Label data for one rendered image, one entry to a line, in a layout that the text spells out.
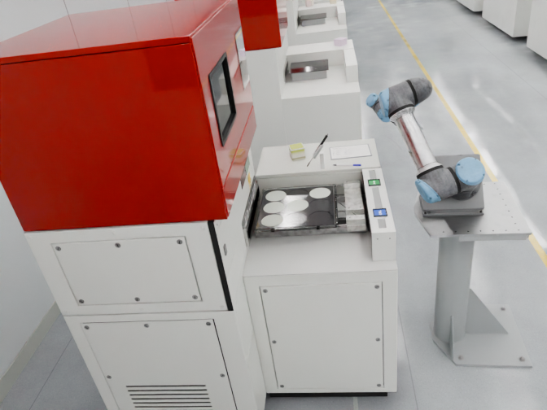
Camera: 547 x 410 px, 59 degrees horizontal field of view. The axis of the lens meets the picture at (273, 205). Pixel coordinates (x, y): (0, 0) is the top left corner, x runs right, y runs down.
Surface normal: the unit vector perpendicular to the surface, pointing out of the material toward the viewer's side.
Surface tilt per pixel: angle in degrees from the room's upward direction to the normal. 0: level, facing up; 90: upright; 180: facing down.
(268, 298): 90
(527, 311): 0
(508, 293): 0
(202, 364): 90
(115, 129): 90
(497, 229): 0
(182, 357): 90
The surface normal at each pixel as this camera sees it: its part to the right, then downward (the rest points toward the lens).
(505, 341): -0.13, -0.85
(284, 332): -0.09, 0.52
